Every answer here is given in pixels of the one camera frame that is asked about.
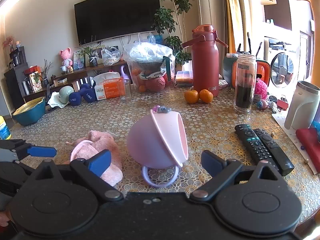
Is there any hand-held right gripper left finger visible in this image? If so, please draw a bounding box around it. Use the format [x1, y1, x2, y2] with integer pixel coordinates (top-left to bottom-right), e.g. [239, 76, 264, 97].
[34, 149, 124, 202]

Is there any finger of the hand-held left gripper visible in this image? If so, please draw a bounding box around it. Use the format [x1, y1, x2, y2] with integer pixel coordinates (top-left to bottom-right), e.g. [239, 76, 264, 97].
[0, 139, 57, 161]

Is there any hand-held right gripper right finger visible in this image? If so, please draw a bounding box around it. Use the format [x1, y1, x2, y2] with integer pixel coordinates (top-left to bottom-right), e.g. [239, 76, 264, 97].
[189, 150, 283, 202]

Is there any purple cup with pink lid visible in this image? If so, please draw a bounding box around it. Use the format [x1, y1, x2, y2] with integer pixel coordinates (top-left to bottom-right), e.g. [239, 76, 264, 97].
[126, 106, 188, 188]

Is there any person's left hand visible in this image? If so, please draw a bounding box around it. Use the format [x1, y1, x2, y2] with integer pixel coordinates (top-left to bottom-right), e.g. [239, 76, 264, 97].
[0, 210, 12, 227]

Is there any pink fluffy towel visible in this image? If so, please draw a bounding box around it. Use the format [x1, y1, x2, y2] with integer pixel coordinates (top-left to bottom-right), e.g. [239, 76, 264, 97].
[65, 130, 123, 187]

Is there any teal basin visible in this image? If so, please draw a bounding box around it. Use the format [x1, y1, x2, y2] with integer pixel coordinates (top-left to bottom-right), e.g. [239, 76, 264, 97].
[13, 100, 46, 127]

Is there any yellow bottle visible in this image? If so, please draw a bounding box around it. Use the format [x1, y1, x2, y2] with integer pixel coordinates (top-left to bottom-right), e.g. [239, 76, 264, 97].
[0, 115, 12, 140]

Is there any black remote with blue buttons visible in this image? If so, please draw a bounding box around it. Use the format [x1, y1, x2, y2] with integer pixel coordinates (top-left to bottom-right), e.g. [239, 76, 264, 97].
[234, 124, 279, 170]

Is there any yellow colander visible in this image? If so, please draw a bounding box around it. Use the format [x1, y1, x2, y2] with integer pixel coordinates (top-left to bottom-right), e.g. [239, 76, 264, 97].
[12, 96, 46, 116]

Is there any white cloth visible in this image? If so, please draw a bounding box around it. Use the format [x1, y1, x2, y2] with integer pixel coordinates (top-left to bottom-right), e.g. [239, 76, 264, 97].
[47, 91, 67, 109]

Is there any blue dumbbell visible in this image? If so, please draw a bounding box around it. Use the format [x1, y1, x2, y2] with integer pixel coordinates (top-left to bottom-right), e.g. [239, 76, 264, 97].
[80, 83, 97, 103]
[68, 90, 84, 104]

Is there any orange mandarin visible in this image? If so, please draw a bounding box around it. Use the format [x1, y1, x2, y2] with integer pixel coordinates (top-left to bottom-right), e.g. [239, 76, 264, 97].
[199, 89, 214, 104]
[184, 89, 200, 104]

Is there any plain black remote control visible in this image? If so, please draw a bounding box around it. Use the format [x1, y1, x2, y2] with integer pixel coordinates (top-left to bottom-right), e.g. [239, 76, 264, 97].
[253, 128, 295, 176]

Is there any patterned gift bag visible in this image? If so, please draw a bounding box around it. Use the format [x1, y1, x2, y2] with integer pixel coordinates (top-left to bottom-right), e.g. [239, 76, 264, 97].
[29, 72, 43, 93]

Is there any vase with dried twigs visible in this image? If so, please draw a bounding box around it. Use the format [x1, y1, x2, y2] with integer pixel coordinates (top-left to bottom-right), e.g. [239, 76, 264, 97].
[41, 59, 53, 87]

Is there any black shelf cabinet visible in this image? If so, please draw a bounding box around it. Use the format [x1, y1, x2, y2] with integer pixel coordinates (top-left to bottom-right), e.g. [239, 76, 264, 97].
[3, 46, 33, 110]

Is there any white orange tissue pack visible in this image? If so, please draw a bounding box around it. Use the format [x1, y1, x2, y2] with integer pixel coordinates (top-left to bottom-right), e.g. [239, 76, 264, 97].
[93, 72, 124, 101]

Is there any clear drinking glass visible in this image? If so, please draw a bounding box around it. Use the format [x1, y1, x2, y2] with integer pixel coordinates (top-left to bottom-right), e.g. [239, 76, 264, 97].
[120, 79, 132, 101]

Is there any clear bottle with dark liquid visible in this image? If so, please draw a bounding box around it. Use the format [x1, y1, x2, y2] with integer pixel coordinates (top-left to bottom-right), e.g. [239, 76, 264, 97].
[233, 53, 257, 113]

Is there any small pink toy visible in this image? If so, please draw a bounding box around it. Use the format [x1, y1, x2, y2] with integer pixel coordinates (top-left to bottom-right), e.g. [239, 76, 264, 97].
[257, 99, 276, 110]

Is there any white paper sheet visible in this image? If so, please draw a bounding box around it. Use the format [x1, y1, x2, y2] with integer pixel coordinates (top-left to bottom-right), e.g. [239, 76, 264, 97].
[271, 112, 320, 175]

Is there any wooden television console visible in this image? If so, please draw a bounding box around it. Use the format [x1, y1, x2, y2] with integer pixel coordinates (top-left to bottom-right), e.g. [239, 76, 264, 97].
[23, 60, 128, 101]

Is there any stack of clear boxes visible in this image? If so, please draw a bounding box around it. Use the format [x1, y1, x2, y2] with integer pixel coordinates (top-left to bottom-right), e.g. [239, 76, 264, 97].
[175, 70, 194, 88]

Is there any pink fluffy ball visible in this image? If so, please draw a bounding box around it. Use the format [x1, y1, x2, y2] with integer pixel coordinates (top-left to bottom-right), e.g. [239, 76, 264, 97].
[253, 78, 269, 101]

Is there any red binder clip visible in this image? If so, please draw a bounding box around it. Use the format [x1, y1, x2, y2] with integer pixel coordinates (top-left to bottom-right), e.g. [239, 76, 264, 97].
[276, 95, 289, 111]

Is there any purple bottle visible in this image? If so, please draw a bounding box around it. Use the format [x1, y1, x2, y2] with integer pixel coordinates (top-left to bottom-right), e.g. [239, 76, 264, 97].
[120, 65, 131, 80]

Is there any red basketball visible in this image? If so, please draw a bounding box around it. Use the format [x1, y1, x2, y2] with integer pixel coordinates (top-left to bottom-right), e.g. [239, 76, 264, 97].
[146, 76, 166, 92]

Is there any pink teddy bear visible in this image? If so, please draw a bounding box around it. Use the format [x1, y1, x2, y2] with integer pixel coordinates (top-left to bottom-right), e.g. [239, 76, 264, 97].
[59, 49, 73, 67]

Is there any red insulated jug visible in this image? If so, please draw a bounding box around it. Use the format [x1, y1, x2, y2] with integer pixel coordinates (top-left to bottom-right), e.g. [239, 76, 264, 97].
[181, 24, 229, 98]

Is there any red cloth pouch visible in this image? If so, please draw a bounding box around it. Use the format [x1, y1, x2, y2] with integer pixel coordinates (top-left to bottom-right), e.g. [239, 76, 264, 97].
[296, 127, 320, 173]

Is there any black pot with twigs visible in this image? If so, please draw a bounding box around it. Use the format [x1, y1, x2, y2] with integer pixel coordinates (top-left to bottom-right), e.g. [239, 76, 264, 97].
[75, 36, 106, 67]

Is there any orange and green bag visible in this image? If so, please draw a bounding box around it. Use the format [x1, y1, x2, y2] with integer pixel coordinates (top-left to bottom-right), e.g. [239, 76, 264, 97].
[222, 54, 271, 90]

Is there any grey steel tumbler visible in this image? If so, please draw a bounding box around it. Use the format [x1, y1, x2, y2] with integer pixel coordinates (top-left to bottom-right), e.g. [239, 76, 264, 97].
[284, 81, 320, 130]

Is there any crumpled plastic bag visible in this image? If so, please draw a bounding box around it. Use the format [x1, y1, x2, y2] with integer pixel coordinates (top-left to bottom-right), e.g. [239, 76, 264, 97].
[101, 46, 122, 66]

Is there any black bowl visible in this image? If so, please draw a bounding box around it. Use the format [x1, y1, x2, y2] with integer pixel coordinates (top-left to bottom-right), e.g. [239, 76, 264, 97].
[135, 59, 166, 73]

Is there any red flower bouquet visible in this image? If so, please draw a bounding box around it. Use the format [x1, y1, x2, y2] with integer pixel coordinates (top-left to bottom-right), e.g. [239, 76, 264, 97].
[2, 36, 16, 53]

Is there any white washing machine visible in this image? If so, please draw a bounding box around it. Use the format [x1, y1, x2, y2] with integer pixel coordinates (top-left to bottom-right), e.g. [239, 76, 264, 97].
[263, 36, 301, 88]

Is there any clear plastic bag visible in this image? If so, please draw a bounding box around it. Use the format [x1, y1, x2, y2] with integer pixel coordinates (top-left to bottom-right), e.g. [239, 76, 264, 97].
[122, 41, 176, 92]

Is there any black flat television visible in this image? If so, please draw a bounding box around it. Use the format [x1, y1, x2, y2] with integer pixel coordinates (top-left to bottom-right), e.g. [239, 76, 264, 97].
[74, 0, 161, 46]

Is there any yellow curtain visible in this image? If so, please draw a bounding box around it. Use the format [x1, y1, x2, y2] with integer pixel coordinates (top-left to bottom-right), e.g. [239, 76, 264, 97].
[220, 0, 247, 53]

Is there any white standing air conditioner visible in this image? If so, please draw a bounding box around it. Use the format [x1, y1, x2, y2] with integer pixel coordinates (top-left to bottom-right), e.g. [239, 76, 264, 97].
[195, 0, 231, 53]

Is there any tall green houseplant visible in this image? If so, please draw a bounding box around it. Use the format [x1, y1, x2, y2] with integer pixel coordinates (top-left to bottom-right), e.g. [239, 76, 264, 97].
[151, 0, 194, 67]

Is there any colourful picture frame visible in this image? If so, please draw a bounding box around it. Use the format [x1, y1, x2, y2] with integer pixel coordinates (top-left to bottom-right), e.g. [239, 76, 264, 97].
[73, 50, 87, 70]

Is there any white picture frame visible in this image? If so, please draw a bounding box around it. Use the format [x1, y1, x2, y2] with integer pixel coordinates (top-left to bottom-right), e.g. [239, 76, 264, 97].
[85, 45, 106, 66]

